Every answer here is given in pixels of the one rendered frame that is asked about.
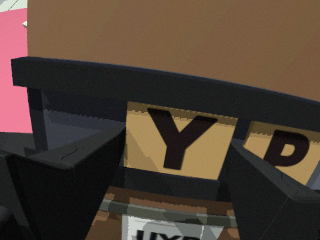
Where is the tan tile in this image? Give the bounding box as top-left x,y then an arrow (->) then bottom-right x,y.
243,120 -> 320,185
124,101 -> 239,180

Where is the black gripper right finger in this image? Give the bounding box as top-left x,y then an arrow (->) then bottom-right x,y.
224,141 -> 320,240

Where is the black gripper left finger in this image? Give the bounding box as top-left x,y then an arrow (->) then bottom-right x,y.
0,125 -> 125,240

